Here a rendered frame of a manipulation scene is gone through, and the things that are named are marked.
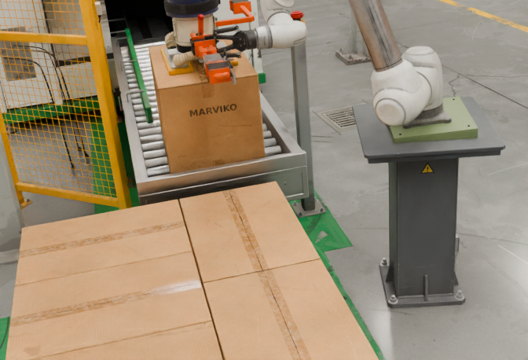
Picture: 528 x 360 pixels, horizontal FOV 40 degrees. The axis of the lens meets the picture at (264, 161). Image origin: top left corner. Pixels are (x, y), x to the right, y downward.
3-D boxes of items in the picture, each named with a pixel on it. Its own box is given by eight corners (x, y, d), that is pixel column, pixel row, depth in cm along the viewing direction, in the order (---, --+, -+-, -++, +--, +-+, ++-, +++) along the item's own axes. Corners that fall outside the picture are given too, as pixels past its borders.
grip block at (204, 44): (191, 51, 288) (188, 37, 286) (214, 48, 290) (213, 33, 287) (193, 57, 281) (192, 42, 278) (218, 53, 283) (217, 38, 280)
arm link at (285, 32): (271, 56, 290) (263, 32, 297) (309, 50, 292) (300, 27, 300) (273, 36, 281) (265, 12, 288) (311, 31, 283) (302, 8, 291)
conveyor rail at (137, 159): (115, 63, 501) (110, 37, 493) (122, 62, 502) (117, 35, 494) (143, 224, 297) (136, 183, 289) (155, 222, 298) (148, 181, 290)
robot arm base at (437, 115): (438, 99, 289) (438, 86, 287) (452, 122, 270) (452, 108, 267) (393, 106, 290) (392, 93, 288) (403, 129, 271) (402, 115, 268)
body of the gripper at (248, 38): (256, 31, 282) (232, 34, 280) (258, 52, 285) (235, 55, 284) (252, 26, 288) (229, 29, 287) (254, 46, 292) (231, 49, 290)
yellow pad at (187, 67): (160, 53, 324) (159, 42, 322) (182, 49, 326) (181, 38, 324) (169, 75, 294) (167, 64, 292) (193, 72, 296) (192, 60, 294)
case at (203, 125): (160, 126, 352) (148, 46, 335) (240, 114, 358) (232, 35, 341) (171, 180, 299) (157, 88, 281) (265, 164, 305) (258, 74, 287)
